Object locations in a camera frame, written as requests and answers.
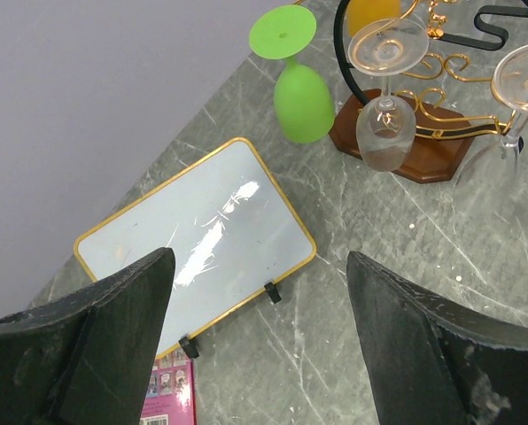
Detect clear wine glass front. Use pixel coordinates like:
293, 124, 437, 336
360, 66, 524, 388
454, 44, 528, 189

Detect clear wine glass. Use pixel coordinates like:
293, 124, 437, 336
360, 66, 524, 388
347, 18, 429, 172
454, 44, 528, 189

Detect green plastic wine glass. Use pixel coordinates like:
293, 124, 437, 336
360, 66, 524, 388
249, 4, 336, 144

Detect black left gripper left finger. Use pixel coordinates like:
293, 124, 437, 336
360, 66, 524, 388
0, 248, 175, 424

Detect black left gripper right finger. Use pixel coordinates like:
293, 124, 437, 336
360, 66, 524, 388
346, 251, 528, 424

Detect gold wire wine glass rack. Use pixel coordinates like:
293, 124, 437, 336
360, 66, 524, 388
329, 0, 528, 184

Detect gold framed whiteboard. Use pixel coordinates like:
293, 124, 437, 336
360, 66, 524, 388
74, 137, 316, 356

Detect pink sticker book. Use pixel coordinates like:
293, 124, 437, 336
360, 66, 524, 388
139, 349, 197, 425

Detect orange plastic wine glass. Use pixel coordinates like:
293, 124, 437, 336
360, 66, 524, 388
346, 0, 400, 37

